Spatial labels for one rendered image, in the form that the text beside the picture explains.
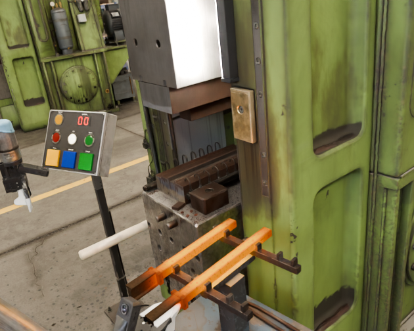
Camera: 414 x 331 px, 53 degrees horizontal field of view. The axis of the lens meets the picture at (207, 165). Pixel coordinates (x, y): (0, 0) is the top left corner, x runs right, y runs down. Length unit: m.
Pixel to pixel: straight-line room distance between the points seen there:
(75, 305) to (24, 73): 4.19
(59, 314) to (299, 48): 2.07
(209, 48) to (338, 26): 0.42
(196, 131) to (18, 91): 4.65
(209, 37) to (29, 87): 5.08
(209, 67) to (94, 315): 1.67
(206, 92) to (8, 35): 4.95
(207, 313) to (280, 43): 0.85
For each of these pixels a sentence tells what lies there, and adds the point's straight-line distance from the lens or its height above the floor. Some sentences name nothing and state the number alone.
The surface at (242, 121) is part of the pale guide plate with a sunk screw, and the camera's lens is 1.35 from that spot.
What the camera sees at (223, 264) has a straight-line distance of 1.15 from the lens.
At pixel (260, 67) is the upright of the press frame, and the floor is 1.43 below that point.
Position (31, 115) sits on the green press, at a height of 0.21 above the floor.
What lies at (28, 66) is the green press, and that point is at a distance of 6.33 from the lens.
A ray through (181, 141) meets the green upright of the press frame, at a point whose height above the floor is 1.05.
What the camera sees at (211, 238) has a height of 0.98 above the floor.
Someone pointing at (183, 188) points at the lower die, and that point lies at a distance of 1.55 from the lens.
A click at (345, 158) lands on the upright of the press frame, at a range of 1.51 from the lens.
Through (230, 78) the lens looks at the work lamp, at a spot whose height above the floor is 1.39.
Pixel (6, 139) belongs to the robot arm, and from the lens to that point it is 1.69.
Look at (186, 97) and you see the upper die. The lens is 1.47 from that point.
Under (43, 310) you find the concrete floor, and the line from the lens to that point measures 2.79.
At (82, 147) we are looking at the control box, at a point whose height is 1.06.
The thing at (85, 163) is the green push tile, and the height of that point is 1.00.
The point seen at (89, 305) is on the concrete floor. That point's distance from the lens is 2.70.
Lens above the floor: 1.68
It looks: 24 degrees down
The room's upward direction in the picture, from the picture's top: 7 degrees counter-clockwise
